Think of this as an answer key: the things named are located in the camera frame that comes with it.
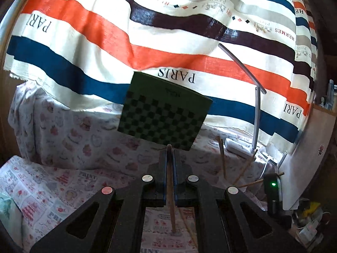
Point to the wooden chopstick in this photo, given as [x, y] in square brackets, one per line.
[172, 216]
[266, 180]
[221, 155]
[188, 228]
[246, 166]

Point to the yellow item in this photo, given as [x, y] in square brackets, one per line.
[312, 208]

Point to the white desk lamp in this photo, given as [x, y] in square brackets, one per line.
[256, 116]

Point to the green tissue pack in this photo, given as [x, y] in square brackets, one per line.
[6, 208]

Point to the green checkered board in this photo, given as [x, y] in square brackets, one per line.
[163, 110]

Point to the striped fabric curtain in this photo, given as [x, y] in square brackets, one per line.
[79, 31]

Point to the bear print cloth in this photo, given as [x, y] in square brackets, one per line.
[79, 142]

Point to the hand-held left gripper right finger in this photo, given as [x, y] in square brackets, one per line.
[175, 176]

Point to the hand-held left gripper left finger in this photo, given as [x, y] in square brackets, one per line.
[164, 176]

